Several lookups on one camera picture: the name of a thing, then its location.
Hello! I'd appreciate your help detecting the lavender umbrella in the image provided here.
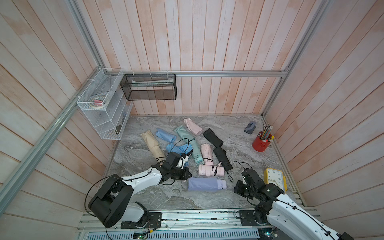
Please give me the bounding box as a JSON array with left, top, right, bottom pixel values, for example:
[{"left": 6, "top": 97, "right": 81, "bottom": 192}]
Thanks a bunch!
[{"left": 188, "top": 178, "right": 227, "bottom": 192}]

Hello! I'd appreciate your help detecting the blue umbrella sleeve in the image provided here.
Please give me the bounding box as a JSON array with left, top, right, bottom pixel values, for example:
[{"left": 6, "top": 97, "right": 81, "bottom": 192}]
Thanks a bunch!
[{"left": 155, "top": 128, "right": 177, "bottom": 143}]

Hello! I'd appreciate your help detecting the beige umbrella sleeve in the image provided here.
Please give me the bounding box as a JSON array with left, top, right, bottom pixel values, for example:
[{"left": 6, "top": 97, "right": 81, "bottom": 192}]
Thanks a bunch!
[{"left": 141, "top": 130, "right": 166, "bottom": 162}]

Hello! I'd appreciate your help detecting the large pink umbrella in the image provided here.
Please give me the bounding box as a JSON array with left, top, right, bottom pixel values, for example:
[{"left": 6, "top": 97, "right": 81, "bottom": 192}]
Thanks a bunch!
[{"left": 198, "top": 165, "right": 225, "bottom": 177}]

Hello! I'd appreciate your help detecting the mint green umbrella sleeve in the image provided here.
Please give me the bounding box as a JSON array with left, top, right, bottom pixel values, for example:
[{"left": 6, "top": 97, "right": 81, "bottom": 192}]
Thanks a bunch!
[{"left": 174, "top": 126, "right": 195, "bottom": 144}]

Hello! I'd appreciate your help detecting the black umbrella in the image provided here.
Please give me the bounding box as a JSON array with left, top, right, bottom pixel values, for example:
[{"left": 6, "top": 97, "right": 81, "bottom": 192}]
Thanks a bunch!
[{"left": 214, "top": 147, "right": 234, "bottom": 183}]

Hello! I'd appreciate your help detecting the small pink umbrella sleeve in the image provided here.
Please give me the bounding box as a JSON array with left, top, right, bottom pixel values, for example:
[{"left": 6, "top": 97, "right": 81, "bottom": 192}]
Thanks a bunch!
[{"left": 184, "top": 118, "right": 203, "bottom": 136}]

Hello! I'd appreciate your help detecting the blue umbrella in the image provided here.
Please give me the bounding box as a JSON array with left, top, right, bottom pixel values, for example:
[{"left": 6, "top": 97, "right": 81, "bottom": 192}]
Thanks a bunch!
[{"left": 166, "top": 143, "right": 193, "bottom": 169}]

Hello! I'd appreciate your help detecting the small pink umbrella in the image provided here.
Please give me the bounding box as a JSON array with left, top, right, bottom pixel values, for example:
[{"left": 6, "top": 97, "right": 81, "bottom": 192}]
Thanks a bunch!
[{"left": 201, "top": 144, "right": 214, "bottom": 166}]

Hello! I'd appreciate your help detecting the black umbrella sleeve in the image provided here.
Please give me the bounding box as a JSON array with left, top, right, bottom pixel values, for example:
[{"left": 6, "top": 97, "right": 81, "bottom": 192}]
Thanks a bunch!
[{"left": 203, "top": 129, "right": 224, "bottom": 148}]

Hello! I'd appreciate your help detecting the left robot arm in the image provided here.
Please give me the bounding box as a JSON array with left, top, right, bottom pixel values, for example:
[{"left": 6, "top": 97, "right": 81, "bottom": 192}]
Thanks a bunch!
[{"left": 88, "top": 151, "right": 193, "bottom": 229}]

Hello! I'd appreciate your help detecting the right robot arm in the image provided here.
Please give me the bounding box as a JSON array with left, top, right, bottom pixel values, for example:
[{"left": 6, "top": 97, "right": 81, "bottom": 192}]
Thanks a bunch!
[{"left": 234, "top": 168, "right": 353, "bottom": 240}]

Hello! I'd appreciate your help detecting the yellow alarm clock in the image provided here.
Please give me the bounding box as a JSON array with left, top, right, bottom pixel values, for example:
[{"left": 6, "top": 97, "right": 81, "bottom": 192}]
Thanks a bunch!
[{"left": 264, "top": 168, "right": 288, "bottom": 192}]

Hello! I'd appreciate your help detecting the red pencil cup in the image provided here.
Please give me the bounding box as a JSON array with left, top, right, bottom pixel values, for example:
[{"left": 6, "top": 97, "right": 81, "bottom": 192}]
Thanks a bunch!
[{"left": 252, "top": 124, "right": 275, "bottom": 153}]

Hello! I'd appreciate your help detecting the grey stapler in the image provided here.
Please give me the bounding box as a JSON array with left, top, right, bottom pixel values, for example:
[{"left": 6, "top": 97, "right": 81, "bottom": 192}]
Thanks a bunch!
[{"left": 244, "top": 121, "right": 257, "bottom": 135}]

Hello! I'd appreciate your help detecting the black mesh basket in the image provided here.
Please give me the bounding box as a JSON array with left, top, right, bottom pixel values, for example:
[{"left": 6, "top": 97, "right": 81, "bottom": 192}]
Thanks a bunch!
[{"left": 120, "top": 73, "right": 178, "bottom": 101}]

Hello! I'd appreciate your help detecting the tape roll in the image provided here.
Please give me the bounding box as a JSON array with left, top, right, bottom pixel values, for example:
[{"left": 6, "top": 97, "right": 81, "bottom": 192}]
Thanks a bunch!
[{"left": 90, "top": 96, "right": 108, "bottom": 110}]

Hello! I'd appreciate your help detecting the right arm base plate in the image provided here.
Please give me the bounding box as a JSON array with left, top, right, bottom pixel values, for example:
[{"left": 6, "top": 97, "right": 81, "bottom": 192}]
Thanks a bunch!
[{"left": 238, "top": 210, "right": 267, "bottom": 226}]

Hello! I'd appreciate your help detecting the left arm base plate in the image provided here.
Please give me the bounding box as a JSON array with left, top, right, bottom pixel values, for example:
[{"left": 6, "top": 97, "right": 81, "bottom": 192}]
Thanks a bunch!
[{"left": 121, "top": 212, "right": 162, "bottom": 230}]

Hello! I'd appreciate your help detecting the white wire shelf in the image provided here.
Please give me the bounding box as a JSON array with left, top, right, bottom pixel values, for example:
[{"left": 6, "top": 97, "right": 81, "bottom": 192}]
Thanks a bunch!
[{"left": 77, "top": 68, "right": 133, "bottom": 140}]

